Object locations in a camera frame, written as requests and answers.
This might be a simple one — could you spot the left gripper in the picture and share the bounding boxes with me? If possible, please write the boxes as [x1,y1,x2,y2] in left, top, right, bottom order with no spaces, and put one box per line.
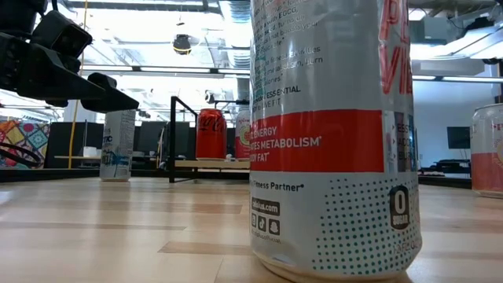
[0,33,140,114]

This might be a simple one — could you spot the red Coca-Cola can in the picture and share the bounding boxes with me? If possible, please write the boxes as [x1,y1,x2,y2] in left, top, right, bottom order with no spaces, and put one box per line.
[195,108,229,161]

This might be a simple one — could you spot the white red-band Celsius can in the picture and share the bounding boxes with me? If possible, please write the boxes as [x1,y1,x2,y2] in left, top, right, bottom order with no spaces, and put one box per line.
[249,0,424,283]

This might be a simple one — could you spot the white pillar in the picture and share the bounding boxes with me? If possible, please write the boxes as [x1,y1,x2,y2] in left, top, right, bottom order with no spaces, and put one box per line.
[63,100,98,123]

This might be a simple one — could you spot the black office partition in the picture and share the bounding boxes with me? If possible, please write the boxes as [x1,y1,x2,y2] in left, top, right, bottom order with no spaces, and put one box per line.
[44,121,104,170]

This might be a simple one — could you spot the white blue Celsius can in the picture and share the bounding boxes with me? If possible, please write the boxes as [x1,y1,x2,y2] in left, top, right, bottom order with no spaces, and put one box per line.
[98,109,137,182]

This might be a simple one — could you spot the colourful patterned tapestry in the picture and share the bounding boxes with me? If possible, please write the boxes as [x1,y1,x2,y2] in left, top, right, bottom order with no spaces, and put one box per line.
[0,119,51,171]

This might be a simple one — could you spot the black dome ceiling fixture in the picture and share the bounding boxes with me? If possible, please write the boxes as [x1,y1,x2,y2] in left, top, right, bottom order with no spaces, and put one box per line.
[172,34,193,56]

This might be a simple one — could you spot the black desk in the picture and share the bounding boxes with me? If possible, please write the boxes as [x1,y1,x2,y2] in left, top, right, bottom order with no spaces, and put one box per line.
[419,158,472,178]

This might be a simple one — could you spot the pink white sparkling water can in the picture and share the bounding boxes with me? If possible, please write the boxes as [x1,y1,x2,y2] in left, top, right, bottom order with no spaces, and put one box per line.
[470,103,503,199]

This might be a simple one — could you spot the yellow extension cable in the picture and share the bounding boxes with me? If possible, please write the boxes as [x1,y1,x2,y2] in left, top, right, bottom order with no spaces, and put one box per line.
[67,0,89,170]

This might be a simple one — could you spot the black looped cable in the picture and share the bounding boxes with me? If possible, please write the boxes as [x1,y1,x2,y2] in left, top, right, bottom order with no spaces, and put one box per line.
[0,141,43,169]

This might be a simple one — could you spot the black aluminium table frame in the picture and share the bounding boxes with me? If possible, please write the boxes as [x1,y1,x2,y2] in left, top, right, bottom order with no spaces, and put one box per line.
[0,167,472,190]

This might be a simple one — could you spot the wooden shelf with black frame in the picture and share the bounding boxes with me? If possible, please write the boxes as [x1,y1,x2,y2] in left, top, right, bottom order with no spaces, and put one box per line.
[167,95,252,184]

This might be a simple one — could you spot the black wall monitor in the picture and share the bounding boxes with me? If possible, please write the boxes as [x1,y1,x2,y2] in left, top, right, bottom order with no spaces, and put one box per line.
[446,126,472,150]

